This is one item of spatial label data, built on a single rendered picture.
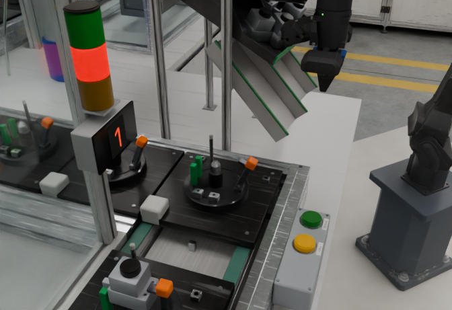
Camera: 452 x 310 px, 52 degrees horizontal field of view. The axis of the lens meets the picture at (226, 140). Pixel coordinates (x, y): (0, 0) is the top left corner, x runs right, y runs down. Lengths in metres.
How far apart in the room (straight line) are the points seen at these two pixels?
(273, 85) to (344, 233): 0.41
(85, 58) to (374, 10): 4.31
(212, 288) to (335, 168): 0.59
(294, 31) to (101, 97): 0.33
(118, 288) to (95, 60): 0.33
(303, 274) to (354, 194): 0.40
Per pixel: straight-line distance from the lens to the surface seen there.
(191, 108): 1.54
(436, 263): 1.06
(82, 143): 0.73
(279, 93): 1.22
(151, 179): 1.05
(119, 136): 0.77
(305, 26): 0.81
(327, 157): 1.33
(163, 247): 0.97
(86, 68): 0.70
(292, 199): 1.01
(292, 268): 0.87
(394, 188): 0.93
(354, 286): 1.00
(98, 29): 0.69
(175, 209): 0.97
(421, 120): 0.86
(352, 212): 1.16
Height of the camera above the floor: 1.61
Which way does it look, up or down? 33 degrees down
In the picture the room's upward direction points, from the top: straight up
